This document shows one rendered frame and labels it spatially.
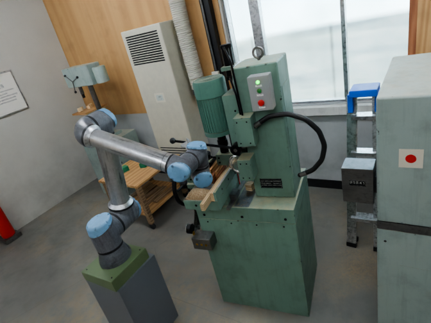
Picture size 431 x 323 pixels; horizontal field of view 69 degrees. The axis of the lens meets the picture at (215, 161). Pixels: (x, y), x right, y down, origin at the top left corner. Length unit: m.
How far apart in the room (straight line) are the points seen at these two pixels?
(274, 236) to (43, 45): 3.77
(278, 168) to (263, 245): 0.47
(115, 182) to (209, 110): 0.66
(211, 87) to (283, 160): 0.52
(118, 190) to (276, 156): 0.90
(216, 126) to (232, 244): 0.71
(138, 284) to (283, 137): 1.17
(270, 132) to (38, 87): 3.46
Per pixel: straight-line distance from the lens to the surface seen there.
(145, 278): 2.04
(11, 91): 4.38
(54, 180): 4.62
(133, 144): 1.45
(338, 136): 3.02
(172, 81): 3.21
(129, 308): 2.02
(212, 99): 1.66
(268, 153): 1.64
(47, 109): 4.57
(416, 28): 2.61
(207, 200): 1.62
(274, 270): 1.99
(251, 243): 1.89
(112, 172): 1.81
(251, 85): 1.47
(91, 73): 3.80
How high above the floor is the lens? 1.77
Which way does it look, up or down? 25 degrees down
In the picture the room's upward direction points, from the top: 14 degrees counter-clockwise
